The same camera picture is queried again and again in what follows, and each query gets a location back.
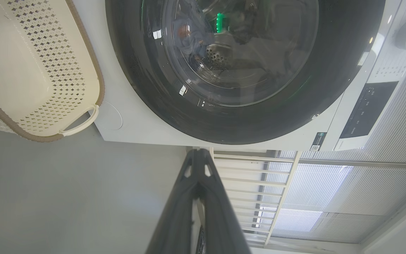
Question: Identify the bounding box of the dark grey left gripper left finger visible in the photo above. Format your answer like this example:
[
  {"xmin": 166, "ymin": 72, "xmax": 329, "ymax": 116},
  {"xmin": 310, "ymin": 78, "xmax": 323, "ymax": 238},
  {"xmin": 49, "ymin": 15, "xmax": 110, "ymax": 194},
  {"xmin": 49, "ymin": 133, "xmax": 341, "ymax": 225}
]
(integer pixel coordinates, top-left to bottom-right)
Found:
[{"xmin": 146, "ymin": 148, "xmax": 201, "ymax": 254}]

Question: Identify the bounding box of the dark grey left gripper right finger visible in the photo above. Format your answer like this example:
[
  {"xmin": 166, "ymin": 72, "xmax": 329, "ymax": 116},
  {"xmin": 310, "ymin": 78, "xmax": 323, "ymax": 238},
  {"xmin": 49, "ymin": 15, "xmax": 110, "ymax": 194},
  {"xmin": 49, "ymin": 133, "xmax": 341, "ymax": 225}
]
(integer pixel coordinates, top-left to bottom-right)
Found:
[{"xmin": 199, "ymin": 148, "xmax": 252, "ymax": 254}]

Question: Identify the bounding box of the blue bear print garment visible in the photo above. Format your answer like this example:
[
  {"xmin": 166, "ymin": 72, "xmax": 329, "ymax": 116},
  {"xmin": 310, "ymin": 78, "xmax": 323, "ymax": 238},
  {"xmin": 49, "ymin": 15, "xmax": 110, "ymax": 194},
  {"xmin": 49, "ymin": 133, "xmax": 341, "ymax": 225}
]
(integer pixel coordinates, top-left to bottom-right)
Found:
[{"xmin": 172, "ymin": 0, "xmax": 216, "ymax": 59}]

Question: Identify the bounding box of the black round glass washer door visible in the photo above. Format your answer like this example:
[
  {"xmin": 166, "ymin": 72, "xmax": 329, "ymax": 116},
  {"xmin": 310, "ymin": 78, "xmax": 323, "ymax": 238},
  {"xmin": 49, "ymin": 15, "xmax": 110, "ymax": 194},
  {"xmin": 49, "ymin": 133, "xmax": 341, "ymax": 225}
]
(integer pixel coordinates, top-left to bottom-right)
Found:
[{"xmin": 105, "ymin": 0, "xmax": 386, "ymax": 145}]

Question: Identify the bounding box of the white front-load washing machine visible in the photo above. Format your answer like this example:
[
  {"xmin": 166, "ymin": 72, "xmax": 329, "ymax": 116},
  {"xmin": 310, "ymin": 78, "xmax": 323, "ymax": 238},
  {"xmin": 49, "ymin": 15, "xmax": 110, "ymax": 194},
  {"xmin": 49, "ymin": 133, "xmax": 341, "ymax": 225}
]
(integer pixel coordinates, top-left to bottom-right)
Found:
[{"xmin": 73, "ymin": 0, "xmax": 406, "ymax": 152}]

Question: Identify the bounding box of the stainless steel washing machine drum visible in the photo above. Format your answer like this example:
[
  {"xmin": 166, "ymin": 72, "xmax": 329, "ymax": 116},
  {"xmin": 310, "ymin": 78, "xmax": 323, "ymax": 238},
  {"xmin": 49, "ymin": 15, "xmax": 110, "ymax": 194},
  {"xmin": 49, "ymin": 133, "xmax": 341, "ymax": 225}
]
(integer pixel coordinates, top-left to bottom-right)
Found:
[{"xmin": 162, "ymin": 0, "xmax": 320, "ymax": 107}]

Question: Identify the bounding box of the dark grey appliance control panel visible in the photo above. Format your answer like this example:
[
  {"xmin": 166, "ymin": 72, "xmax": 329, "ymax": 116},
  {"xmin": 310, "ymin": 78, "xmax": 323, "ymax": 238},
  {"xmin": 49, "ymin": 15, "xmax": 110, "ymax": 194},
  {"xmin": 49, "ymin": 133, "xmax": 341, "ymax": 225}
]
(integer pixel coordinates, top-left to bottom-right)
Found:
[{"xmin": 339, "ymin": 81, "xmax": 399, "ymax": 139}]

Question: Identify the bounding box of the white metal railing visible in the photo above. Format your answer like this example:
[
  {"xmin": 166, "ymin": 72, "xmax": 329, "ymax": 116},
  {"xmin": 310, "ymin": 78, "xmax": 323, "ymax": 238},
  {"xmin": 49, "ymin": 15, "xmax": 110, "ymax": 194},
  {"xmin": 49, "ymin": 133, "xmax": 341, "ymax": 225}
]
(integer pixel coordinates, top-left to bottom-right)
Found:
[{"xmin": 189, "ymin": 147, "xmax": 303, "ymax": 248}]

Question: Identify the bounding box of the round white filter cover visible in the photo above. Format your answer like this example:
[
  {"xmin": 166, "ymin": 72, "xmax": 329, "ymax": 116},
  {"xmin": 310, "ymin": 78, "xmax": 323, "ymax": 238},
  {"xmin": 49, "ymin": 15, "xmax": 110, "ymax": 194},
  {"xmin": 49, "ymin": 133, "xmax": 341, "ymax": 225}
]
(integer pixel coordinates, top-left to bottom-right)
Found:
[{"xmin": 96, "ymin": 101, "xmax": 123, "ymax": 131}]

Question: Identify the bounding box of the dark QR code sticker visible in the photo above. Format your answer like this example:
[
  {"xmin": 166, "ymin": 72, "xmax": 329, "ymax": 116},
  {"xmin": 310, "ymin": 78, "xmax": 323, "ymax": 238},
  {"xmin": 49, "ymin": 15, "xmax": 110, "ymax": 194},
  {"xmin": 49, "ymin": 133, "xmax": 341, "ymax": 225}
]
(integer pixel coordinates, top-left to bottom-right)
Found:
[{"xmin": 309, "ymin": 132, "xmax": 327, "ymax": 152}]

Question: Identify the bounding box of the cream perforated laundry basket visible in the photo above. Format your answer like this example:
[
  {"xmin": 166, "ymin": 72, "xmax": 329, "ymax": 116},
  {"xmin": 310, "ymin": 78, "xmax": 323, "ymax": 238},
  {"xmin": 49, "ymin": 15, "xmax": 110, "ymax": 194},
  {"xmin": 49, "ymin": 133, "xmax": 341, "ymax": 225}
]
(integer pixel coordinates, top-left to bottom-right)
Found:
[{"xmin": 0, "ymin": 0, "xmax": 105, "ymax": 143}]

